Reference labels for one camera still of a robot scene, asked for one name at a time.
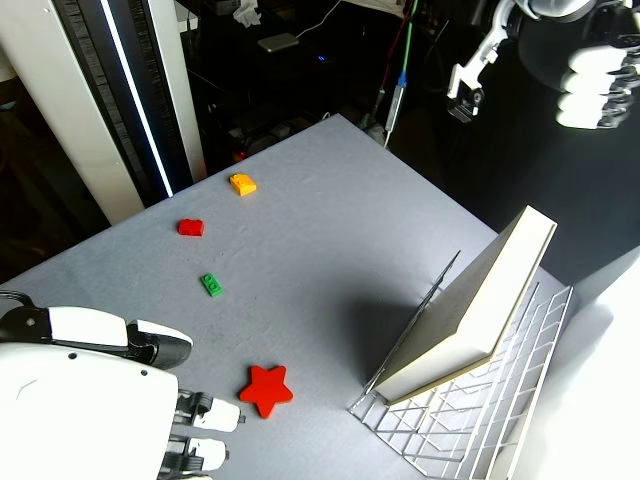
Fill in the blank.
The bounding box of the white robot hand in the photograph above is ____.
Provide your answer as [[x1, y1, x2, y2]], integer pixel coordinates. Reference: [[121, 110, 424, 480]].
[[514, 0, 640, 132], [0, 304, 247, 480]]

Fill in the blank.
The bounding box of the beige book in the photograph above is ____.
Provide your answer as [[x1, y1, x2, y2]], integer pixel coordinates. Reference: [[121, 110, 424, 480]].
[[372, 204, 559, 406]]

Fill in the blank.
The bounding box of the green toy brick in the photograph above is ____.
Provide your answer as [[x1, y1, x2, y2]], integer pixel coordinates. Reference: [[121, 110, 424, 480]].
[[200, 272, 225, 299]]

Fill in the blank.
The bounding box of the red star block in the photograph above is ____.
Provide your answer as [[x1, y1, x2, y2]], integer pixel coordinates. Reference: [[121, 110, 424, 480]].
[[238, 364, 295, 420]]

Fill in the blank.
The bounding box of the grey adapter with blue plug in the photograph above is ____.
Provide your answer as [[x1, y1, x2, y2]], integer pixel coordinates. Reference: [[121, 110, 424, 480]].
[[382, 71, 408, 135]]

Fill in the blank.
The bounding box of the grey table cloth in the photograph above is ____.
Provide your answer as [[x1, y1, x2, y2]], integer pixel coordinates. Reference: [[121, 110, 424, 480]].
[[0, 113, 616, 480]]

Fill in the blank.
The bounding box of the orange toy brick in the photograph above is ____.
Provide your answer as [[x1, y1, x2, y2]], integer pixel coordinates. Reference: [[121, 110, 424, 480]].
[[228, 172, 258, 198]]

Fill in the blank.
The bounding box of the white column with black strip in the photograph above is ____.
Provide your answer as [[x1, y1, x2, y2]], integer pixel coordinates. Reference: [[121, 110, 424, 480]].
[[0, 0, 209, 226]]

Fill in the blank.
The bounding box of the grey flat device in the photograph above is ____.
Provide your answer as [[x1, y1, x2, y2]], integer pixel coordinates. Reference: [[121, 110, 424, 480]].
[[257, 32, 300, 54]]

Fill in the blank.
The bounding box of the crumpled white paper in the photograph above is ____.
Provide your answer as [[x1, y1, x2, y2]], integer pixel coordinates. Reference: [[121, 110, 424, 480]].
[[233, 0, 263, 29]]

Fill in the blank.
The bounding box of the green cable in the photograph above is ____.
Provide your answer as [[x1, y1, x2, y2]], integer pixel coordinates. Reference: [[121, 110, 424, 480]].
[[399, 0, 419, 76]]

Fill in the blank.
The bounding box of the red cable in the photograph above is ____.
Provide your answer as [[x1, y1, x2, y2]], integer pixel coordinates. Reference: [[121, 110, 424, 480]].
[[380, 17, 410, 94]]

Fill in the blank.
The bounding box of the thin white cable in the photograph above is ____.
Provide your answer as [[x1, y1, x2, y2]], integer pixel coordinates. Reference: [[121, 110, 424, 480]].
[[294, 0, 344, 40]]

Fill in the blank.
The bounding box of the silver wire file rack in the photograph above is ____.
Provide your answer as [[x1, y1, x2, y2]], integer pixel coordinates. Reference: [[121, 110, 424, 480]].
[[348, 249, 575, 480]]

